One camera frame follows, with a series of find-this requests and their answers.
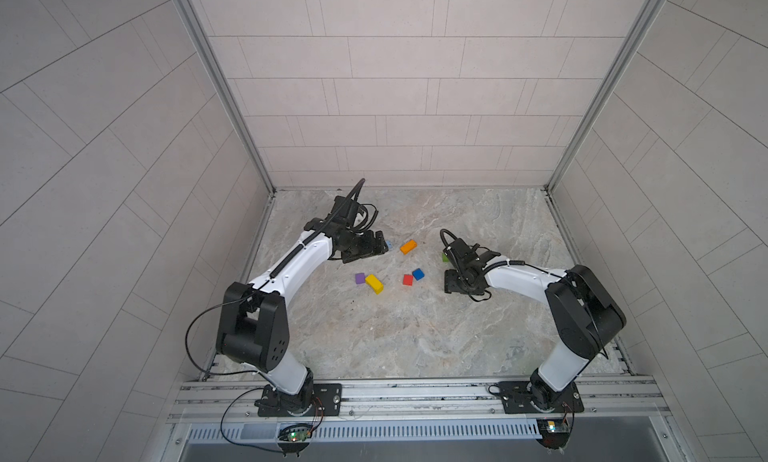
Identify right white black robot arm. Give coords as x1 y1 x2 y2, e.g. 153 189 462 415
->
444 251 627 413

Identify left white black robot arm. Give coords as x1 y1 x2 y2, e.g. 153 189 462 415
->
215 229 389 415

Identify yellow wood block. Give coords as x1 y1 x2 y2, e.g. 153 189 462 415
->
365 274 384 294

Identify orange wood block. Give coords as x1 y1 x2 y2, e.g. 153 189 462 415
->
400 239 418 254

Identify right yellow circuit board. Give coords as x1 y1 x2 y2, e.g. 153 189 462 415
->
537 419 571 450

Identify left green circuit board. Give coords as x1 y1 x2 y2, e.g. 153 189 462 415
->
277 423 313 443

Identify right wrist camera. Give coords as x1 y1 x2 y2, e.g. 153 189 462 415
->
446 238 479 263

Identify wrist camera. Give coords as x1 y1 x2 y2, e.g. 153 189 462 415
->
331 196 368 230
446 238 479 263

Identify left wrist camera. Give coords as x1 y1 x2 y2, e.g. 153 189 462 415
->
331 196 368 230

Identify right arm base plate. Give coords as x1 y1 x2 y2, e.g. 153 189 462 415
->
487 381 585 415

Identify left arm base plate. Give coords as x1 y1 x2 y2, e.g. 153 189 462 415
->
254 381 342 417

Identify left black cable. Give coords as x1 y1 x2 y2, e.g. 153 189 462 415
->
184 293 259 378

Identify aluminium mounting rail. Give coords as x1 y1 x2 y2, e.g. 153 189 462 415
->
168 375 670 422

